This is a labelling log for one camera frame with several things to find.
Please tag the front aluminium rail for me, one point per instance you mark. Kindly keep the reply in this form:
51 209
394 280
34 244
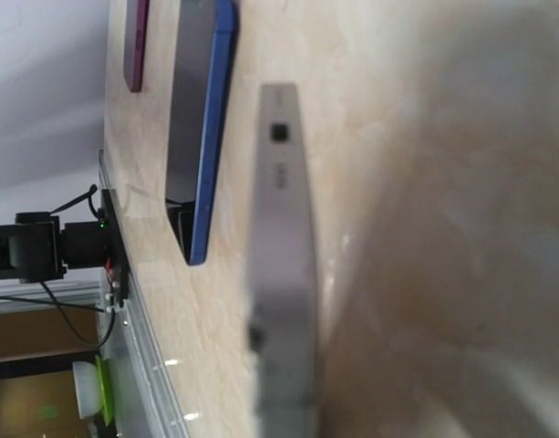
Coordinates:
145 399

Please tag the green and white bowl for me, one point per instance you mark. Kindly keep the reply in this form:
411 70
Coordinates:
93 389

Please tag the blue phone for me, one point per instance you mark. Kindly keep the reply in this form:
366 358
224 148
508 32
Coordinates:
202 71

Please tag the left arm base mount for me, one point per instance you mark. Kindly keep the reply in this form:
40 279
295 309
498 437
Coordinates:
37 247

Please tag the black phone red case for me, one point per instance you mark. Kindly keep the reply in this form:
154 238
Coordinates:
134 43

